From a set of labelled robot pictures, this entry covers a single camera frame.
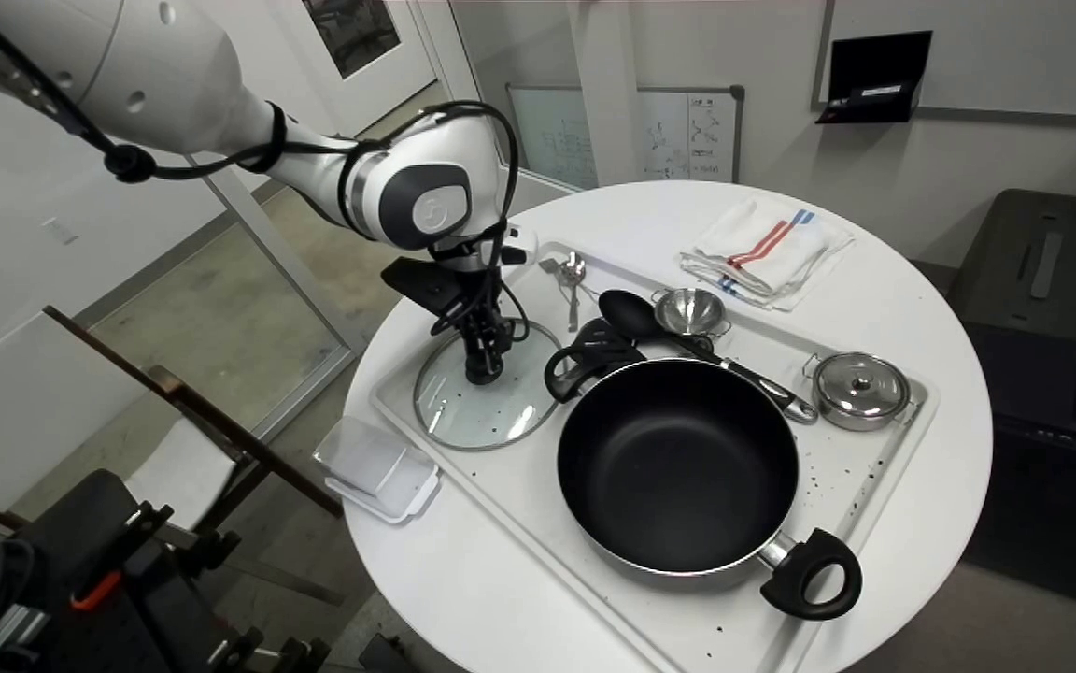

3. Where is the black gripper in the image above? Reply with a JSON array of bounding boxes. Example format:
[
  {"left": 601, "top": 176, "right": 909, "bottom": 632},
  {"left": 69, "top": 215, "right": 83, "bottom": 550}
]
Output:
[{"left": 380, "top": 259, "right": 523, "bottom": 384}]

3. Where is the glass lid with black knob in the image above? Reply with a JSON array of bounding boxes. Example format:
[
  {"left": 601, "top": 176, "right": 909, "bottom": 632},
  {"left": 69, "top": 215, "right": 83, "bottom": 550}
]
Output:
[{"left": 410, "top": 326, "right": 558, "bottom": 452}]

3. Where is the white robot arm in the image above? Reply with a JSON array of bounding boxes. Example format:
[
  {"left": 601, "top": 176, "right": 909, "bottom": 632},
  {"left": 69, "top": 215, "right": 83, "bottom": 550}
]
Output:
[{"left": 0, "top": 0, "right": 523, "bottom": 384}]

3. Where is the small steel lid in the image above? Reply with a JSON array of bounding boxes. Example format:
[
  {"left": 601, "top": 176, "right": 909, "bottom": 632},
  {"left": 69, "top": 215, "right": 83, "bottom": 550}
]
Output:
[{"left": 816, "top": 350, "right": 911, "bottom": 432}]

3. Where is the white plastic tray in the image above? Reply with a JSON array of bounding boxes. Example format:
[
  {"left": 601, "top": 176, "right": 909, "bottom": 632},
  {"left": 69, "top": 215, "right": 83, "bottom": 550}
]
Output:
[{"left": 378, "top": 243, "right": 936, "bottom": 673}]

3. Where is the silver spoon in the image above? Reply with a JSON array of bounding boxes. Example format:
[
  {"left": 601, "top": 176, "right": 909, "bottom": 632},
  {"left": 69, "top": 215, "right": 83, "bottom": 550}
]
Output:
[{"left": 543, "top": 252, "right": 587, "bottom": 329}]

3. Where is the clear plastic container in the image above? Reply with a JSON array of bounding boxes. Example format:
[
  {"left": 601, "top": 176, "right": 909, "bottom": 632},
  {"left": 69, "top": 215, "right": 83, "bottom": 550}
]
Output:
[{"left": 313, "top": 420, "right": 442, "bottom": 528}]

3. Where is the small steel funnel cup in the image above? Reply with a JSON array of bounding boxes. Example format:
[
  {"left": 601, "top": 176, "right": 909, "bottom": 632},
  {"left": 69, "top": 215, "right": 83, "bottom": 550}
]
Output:
[{"left": 654, "top": 289, "right": 725, "bottom": 341}]

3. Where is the round white table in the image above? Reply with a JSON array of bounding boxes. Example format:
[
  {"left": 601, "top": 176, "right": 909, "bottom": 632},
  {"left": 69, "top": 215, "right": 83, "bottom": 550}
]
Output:
[{"left": 343, "top": 181, "right": 995, "bottom": 673}]

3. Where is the white striped dish towel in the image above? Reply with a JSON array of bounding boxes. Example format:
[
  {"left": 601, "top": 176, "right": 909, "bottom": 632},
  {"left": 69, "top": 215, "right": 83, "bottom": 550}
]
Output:
[{"left": 679, "top": 201, "right": 852, "bottom": 311}]

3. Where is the framed dark picture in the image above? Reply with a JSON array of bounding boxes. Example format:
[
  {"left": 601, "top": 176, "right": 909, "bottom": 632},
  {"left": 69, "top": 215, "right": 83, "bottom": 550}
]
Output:
[{"left": 303, "top": 0, "right": 399, "bottom": 75}]

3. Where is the black tripod stand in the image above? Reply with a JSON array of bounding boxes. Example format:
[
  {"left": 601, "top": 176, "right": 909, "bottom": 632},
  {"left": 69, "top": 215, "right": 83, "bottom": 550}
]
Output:
[{"left": 46, "top": 306, "right": 343, "bottom": 673}]

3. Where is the dark grey bin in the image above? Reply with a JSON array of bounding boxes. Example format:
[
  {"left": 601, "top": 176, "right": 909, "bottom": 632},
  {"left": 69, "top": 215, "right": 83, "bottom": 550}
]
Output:
[{"left": 952, "top": 188, "right": 1076, "bottom": 341}]

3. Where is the black ladle with steel handle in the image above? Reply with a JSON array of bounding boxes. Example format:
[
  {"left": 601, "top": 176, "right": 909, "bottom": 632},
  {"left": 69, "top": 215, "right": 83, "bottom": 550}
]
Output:
[{"left": 597, "top": 289, "right": 820, "bottom": 424}]

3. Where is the black pot with handles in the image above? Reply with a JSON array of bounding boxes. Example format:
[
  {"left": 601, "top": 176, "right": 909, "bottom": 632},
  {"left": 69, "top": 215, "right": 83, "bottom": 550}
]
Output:
[{"left": 545, "top": 343, "right": 862, "bottom": 622}]

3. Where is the whiteboard leaning on wall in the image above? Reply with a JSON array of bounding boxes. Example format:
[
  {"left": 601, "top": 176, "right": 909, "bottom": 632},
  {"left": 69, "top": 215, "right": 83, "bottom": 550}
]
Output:
[{"left": 508, "top": 85, "right": 744, "bottom": 188}]

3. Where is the black wall holder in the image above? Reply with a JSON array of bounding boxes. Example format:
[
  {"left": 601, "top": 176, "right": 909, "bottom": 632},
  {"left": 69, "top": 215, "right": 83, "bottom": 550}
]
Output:
[{"left": 822, "top": 29, "right": 936, "bottom": 123}]

